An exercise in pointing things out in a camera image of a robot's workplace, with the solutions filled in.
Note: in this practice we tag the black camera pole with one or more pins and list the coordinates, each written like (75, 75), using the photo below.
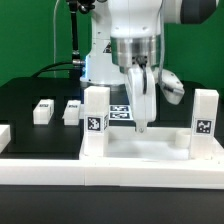
(75, 31)

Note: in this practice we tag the white left obstacle block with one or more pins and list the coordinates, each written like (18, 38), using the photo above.
(5, 136)

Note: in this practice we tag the fiducial marker sheet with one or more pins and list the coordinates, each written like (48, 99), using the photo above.
(120, 112)

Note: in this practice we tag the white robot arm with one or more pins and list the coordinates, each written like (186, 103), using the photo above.
(128, 48)

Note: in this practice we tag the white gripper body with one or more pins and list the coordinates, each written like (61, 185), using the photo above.
(141, 90)

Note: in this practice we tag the white front obstacle bar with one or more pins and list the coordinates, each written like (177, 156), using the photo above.
(41, 171)

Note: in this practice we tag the white desk tabletop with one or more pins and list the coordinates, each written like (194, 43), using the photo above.
(152, 160)

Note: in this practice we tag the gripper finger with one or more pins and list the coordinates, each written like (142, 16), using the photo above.
(140, 126)

